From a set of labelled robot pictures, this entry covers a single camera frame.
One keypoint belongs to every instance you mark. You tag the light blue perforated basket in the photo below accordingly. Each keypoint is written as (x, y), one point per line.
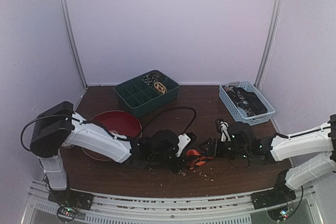
(238, 114)

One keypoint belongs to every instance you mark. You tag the plain black tie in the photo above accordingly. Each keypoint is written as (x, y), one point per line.
(252, 101)

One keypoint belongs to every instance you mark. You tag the dark green divided organizer box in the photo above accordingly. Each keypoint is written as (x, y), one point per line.
(139, 99)

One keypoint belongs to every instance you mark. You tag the tan patterned rolled tie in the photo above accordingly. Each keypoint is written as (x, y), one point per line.
(160, 88)

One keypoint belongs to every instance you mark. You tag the black white rolled tie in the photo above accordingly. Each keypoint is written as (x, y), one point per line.
(151, 78)

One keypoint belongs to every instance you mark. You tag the orange navy striped tie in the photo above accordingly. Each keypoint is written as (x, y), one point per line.
(197, 159)

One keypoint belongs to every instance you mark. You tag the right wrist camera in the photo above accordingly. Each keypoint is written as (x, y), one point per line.
(222, 128)

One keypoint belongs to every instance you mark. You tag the left aluminium frame post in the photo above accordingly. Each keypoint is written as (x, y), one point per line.
(72, 43)

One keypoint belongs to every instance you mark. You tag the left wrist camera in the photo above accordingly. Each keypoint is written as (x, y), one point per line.
(185, 140)

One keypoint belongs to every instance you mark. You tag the right aluminium frame post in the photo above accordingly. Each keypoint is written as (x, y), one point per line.
(266, 55)

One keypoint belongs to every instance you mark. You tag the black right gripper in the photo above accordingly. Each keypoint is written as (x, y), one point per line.
(214, 148)

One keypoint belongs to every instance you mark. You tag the red round tray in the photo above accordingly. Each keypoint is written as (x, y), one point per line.
(119, 122)

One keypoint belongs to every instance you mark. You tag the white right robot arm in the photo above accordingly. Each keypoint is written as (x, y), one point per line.
(238, 139)

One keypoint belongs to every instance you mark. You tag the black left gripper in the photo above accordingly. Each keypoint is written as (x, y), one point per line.
(176, 168)

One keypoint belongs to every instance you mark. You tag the aluminium frame post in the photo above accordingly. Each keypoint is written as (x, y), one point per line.
(266, 55)
(72, 43)

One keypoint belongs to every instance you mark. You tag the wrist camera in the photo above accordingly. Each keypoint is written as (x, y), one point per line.
(222, 128)
(185, 140)

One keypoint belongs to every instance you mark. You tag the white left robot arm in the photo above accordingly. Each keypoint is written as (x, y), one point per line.
(61, 125)

